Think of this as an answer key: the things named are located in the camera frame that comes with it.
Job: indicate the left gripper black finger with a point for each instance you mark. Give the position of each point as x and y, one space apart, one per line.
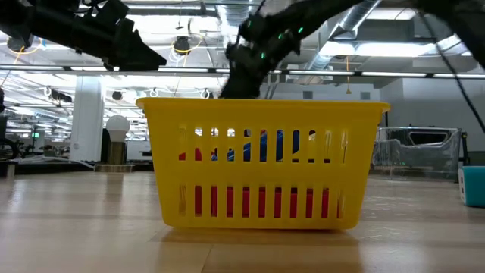
136 53

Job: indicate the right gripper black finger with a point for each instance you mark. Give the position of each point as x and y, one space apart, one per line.
244 88

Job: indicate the blue framed small display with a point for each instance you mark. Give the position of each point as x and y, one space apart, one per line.
279 146

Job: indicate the blue cube charger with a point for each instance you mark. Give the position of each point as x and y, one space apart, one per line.
473 187

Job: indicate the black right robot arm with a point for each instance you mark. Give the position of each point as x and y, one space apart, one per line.
470 19

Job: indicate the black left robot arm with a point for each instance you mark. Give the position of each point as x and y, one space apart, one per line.
38 22

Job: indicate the yellow slotted plastic basket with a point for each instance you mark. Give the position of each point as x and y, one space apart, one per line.
265 113

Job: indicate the white bulb lamp wooden base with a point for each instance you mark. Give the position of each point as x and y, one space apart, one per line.
117 127

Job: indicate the white building pillar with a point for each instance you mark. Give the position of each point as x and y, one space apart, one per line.
87 113

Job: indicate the black overhead light bar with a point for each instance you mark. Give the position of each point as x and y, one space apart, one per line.
379 74

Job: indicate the clear plastic container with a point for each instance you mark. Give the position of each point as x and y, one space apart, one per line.
417 159

